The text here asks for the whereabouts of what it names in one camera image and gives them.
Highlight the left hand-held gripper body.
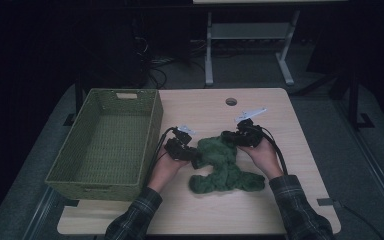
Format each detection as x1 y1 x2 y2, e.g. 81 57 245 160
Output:
164 125 196 161

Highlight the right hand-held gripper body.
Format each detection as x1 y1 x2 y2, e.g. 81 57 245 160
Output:
234 107 268 148

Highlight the dark green cloth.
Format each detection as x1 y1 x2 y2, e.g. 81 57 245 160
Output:
188 134 267 195

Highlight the green woven basket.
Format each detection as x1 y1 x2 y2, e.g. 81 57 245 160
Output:
44 87 165 203

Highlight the person's right hand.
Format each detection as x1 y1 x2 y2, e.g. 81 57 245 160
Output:
238 137 285 181

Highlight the person's left hand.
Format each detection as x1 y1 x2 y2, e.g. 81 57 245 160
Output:
147 148 190 194

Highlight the grey tape strip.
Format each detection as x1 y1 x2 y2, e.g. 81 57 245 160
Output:
316 197 337 207

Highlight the white metal stand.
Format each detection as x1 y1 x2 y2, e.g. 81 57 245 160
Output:
204 10 301 87

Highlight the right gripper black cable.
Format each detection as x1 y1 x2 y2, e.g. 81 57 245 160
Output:
255 125 290 177

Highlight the tangle of floor cables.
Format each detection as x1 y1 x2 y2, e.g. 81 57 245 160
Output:
132 35 208 90

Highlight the black metal post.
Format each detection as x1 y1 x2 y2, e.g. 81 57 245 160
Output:
74 77 85 116
347 70 361 132

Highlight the black floor bracket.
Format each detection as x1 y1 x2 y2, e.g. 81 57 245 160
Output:
356 112 376 130
62 112 77 127

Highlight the aluminium floor rail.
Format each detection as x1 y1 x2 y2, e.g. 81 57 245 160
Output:
21 186 60 240
332 99 384 232

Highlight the thin black floor cable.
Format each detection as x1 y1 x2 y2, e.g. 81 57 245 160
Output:
333 200 384 240

